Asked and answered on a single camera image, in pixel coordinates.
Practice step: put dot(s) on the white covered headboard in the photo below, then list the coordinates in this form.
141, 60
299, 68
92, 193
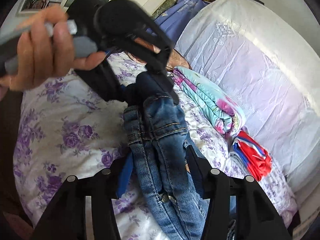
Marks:
266, 67

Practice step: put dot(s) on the floral turquoise folded blanket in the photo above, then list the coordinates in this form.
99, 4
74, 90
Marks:
225, 115

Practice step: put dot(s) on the blue hanging cloth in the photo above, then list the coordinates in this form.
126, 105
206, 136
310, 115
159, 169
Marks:
174, 20

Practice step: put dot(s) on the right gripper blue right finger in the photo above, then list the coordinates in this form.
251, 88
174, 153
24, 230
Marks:
197, 164

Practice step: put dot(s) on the blue denim jeans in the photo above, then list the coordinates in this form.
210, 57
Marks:
158, 136

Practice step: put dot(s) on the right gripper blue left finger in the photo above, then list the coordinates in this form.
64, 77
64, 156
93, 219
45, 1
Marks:
125, 172

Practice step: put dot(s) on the left hand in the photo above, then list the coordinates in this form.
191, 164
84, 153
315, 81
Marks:
46, 51

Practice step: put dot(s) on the red blue folded garment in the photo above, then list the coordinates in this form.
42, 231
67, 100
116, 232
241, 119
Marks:
251, 156

